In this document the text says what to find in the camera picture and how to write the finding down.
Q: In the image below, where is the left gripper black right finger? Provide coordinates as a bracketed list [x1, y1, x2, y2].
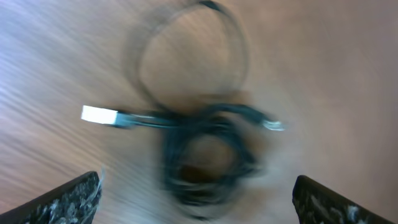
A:
[292, 175, 393, 224]

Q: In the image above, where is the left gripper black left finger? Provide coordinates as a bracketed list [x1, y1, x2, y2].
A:
[1, 171, 102, 224]

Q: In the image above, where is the black usb cable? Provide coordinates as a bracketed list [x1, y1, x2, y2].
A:
[80, 102, 287, 222]

